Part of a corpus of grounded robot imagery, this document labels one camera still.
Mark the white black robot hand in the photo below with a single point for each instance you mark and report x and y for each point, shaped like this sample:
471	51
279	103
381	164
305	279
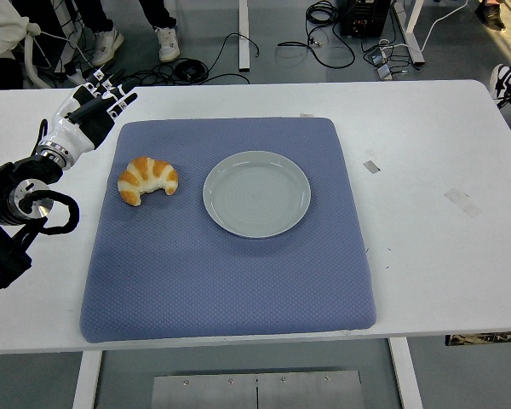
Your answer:
83	128

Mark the orange white croissant bread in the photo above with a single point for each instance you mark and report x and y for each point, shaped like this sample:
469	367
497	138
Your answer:
149	172

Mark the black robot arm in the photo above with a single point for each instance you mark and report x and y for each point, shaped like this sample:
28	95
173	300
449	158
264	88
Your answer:
4	187

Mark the round grey plate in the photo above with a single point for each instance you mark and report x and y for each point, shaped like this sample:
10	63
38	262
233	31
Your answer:
256	196

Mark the white bent tube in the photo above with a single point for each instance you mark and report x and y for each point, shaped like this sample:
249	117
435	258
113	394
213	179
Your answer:
28	59

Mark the person with white shoes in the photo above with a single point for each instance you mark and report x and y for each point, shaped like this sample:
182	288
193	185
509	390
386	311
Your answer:
106	42

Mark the person in white top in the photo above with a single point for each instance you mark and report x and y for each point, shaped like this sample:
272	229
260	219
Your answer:
0	30

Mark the white desk leg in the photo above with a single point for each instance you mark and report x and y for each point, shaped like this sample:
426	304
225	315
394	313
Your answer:
414	38
243	38

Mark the blue quilted mat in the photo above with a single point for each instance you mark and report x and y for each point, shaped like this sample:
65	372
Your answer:
221	281

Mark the white table leg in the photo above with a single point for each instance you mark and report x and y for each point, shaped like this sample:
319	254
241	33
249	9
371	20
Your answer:
406	375
86	379

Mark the small grey tape piece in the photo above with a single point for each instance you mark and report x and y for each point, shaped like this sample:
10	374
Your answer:
371	166

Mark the grey power adapter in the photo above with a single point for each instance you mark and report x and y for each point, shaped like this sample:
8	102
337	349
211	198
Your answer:
375	56
385	73

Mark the black equipment box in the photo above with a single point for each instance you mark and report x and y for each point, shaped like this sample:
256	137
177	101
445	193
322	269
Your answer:
364	17

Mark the clear tape strip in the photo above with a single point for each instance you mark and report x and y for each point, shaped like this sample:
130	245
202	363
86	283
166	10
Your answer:
462	202

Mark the person's dark shoe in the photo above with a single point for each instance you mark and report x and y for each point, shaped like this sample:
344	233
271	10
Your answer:
492	17

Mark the person's black white shoes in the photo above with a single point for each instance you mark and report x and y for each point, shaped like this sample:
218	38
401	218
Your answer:
504	83

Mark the dark bracket under table edge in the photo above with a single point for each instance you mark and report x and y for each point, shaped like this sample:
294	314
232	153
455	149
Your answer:
483	338

